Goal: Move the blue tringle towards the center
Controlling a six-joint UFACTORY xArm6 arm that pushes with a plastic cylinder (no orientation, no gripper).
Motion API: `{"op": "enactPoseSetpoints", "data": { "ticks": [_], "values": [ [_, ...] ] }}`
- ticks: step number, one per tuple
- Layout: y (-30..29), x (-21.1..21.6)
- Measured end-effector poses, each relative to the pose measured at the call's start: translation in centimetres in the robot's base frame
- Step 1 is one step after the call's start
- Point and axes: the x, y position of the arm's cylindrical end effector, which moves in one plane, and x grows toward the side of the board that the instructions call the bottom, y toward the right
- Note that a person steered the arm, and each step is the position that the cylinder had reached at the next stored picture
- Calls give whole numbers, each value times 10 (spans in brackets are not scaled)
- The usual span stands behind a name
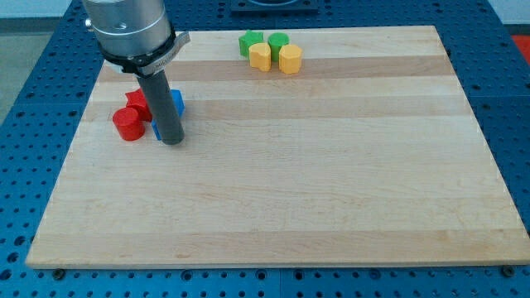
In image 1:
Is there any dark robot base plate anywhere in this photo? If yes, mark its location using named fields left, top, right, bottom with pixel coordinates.
left=229, top=0, right=319, bottom=13

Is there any red cylinder block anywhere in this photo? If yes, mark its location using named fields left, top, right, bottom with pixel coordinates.
left=112, top=107, right=145, bottom=142

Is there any green star block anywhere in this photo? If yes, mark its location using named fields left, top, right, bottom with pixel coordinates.
left=238, top=30, right=263, bottom=58

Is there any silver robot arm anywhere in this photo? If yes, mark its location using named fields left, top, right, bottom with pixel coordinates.
left=83, top=0, right=190, bottom=78

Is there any wooden board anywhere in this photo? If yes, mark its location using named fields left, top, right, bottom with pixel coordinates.
left=26, top=26, right=529, bottom=269

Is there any blue cube block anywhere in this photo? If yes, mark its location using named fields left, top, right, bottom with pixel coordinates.
left=171, top=89, right=186, bottom=118

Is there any yellow hexagon block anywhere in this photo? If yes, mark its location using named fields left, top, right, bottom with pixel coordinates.
left=278, top=44, right=303, bottom=75

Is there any red star block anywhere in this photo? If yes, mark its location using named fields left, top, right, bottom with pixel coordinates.
left=125, top=89, right=152, bottom=122

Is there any yellow heart block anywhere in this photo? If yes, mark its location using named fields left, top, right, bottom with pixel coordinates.
left=248, top=42, right=272, bottom=72

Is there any green cylinder block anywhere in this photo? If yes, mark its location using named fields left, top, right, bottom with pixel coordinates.
left=267, top=32, right=290, bottom=62

